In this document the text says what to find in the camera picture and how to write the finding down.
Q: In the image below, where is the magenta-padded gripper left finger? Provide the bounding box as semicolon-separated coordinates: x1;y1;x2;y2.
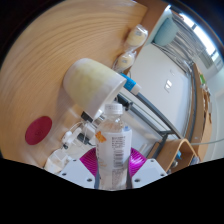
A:
57;147;101;190

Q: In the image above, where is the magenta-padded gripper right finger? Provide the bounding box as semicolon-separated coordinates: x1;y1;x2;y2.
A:
126;147;169;190

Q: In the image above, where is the clear plastic water bottle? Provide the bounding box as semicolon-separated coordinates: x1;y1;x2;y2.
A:
94;103;134;191

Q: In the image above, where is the flat round red coaster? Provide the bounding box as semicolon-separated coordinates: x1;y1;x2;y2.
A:
24;115;53;146

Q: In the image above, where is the black electric shaver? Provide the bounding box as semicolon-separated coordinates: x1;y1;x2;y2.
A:
116;96;134;111

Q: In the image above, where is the cream white cup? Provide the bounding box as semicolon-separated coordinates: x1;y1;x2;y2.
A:
62;58;128;121

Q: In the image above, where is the wrapped yellow bun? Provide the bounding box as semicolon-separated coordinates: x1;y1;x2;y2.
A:
124;24;149;48
113;51;136;73

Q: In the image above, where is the bed with teal sheet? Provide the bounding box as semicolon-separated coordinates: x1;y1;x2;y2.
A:
151;9;204;68

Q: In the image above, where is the teal pillow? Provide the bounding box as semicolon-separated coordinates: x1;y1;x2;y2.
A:
153;17;179;47

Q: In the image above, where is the grey metal desk frame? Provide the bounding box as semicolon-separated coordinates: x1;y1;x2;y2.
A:
116;59;198;159

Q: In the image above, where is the long wooden wall shelf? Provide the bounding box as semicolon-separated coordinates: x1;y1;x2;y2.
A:
191;63;214;161

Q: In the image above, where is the white wall light switch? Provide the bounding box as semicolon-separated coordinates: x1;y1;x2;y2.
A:
163;79;174;93

